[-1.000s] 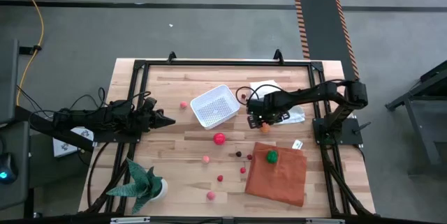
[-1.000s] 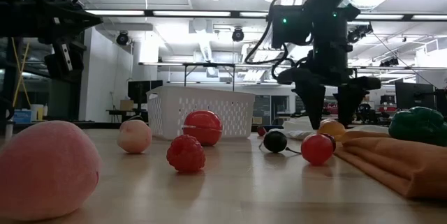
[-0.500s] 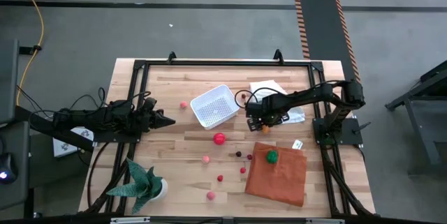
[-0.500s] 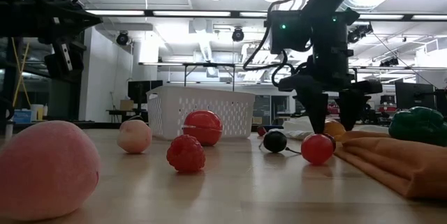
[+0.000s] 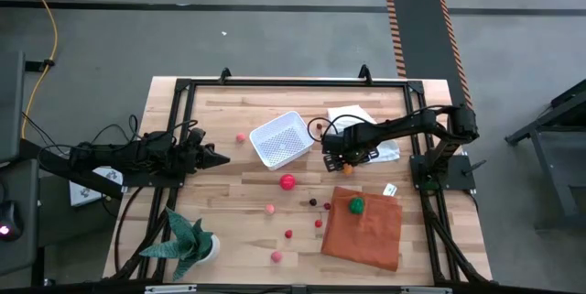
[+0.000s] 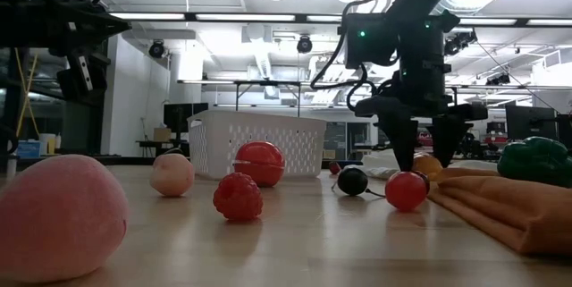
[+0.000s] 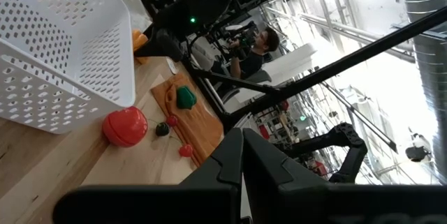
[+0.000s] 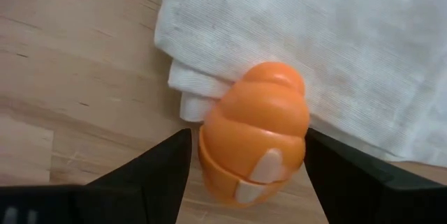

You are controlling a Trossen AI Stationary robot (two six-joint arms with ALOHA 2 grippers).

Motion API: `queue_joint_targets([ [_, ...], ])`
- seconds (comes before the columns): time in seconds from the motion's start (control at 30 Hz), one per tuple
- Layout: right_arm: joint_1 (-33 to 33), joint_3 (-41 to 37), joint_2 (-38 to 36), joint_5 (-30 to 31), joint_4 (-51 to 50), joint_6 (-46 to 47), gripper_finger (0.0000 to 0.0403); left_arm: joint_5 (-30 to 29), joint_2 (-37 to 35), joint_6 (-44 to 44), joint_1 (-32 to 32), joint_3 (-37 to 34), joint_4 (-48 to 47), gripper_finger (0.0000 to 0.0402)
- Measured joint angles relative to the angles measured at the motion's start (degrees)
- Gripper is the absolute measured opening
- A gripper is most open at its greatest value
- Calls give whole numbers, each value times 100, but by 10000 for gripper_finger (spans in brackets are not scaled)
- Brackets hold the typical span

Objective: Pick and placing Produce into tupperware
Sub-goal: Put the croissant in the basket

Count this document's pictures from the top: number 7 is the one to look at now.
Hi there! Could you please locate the green toy pepper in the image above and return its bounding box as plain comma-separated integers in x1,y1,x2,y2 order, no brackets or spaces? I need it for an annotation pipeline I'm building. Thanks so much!
175,84,198,110

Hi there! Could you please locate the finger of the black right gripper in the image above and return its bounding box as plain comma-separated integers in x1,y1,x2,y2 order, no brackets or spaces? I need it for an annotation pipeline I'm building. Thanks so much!
134,45,183,63
146,27,179,47

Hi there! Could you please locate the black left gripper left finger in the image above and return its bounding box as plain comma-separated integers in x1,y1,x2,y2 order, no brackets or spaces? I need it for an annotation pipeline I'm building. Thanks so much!
52,128,244,224

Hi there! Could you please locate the white perforated plastic basket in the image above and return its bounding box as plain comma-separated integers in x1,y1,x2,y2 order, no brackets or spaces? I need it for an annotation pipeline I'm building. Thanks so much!
0,0,136,135

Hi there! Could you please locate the orange folded cloth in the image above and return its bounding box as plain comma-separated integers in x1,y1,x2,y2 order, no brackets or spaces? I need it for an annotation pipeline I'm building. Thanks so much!
150,73,225,168

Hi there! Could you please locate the grey office chair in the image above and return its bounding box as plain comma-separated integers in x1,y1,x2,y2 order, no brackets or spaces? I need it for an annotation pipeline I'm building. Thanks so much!
221,69,273,103

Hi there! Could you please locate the black metal table frame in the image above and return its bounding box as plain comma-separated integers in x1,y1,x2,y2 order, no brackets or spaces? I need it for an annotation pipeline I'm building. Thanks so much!
181,0,447,155

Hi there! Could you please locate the orange toy fruit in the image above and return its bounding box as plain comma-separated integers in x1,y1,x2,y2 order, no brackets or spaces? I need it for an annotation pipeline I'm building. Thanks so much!
131,28,149,65

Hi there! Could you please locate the red toy tomato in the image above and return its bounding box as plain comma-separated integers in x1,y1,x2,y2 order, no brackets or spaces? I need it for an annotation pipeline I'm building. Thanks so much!
101,105,149,148

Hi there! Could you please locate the small white tag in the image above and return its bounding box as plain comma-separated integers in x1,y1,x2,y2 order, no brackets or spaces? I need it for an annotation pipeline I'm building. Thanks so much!
166,57,179,75

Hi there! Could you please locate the bright red toy cherry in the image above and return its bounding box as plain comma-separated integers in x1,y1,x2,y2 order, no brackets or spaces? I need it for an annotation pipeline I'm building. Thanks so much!
178,143,194,158

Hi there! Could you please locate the silver ventilation duct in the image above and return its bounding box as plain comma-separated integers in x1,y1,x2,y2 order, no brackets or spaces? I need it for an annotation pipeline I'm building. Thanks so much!
400,0,447,185

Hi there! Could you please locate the black toy cherry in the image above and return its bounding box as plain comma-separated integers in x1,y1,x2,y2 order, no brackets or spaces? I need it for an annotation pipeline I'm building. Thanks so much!
155,121,171,137

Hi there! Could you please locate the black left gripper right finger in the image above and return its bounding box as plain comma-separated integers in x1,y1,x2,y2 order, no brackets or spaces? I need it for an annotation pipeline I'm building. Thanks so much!
243,128,447,224

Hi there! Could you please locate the person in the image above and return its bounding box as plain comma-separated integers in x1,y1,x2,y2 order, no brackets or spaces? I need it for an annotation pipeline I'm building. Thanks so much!
226,27,281,80

